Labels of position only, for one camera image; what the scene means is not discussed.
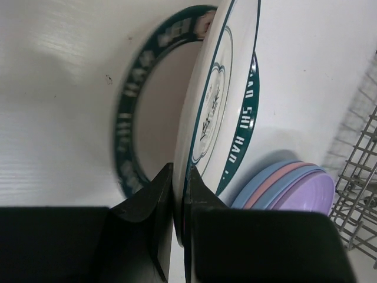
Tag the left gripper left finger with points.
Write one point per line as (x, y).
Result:
(130, 242)

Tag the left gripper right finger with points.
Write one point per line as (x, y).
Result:
(234, 245)

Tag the blue plate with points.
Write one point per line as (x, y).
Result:
(256, 181)
(282, 184)

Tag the purple plate back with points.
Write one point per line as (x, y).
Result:
(312, 193)

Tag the white plate green rim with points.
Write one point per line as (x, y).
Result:
(151, 100)

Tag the grey wire dish rack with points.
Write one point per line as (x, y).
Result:
(352, 160)

